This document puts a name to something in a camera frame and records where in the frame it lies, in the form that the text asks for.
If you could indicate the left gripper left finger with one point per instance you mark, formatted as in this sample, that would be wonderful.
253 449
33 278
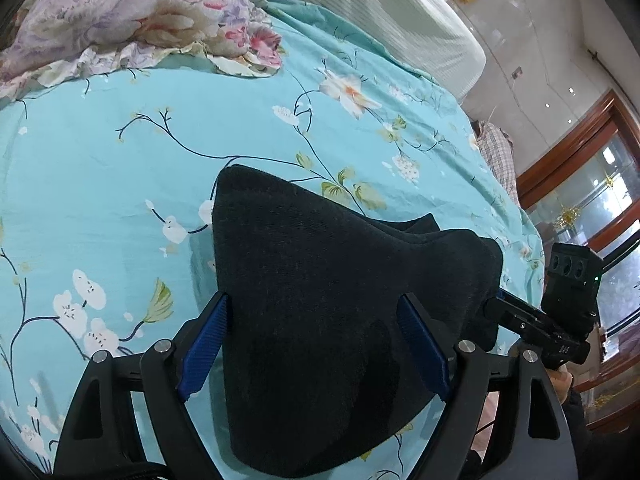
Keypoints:
197 345

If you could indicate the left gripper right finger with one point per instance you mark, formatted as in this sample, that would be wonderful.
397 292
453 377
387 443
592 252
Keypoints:
428 343

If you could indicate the black pants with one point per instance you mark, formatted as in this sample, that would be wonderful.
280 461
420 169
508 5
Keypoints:
316 371

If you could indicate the right hand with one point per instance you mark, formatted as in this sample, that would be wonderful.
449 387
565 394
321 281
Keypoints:
561 381

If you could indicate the wooden glass cabinet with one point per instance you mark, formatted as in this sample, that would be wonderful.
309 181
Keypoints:
585 191

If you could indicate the plaid cloth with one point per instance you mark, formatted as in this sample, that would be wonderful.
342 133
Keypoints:
497 149

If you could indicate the turquoise floral bed sheet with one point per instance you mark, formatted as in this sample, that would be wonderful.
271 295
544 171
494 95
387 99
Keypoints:
107 188

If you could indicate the white striped headboard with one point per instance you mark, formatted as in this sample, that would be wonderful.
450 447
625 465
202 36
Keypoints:
424 34

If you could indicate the pink purple floral pillow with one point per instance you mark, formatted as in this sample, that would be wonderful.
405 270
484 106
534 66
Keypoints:
52 41

